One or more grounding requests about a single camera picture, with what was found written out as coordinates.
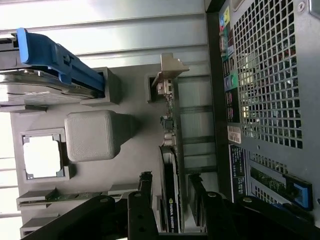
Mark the nvidia quadro graphics card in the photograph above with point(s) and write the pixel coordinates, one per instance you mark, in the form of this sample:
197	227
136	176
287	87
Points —
172	165

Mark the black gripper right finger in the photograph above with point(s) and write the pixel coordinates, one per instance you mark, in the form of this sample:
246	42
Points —
215	212

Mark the green ram stick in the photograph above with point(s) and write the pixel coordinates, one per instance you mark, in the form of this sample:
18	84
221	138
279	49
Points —
75	196

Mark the gray printed rack post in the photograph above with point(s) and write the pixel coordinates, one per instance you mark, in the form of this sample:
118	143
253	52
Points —
90	136

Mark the hard disk with blue caddy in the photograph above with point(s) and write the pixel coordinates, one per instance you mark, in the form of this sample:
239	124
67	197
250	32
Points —
50	62

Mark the blue card retention latch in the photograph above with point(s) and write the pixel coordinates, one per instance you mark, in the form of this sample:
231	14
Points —
301	192

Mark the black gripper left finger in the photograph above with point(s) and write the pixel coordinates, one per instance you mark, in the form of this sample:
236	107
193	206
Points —
140	215

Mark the gray printed parts rack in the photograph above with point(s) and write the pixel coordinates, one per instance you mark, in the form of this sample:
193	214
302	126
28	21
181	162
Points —
140	120

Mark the black pc case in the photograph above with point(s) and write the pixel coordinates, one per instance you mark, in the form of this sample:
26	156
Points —
270	75

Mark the silver cpu chip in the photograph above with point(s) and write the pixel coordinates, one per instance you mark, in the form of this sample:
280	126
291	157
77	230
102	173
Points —
41	157

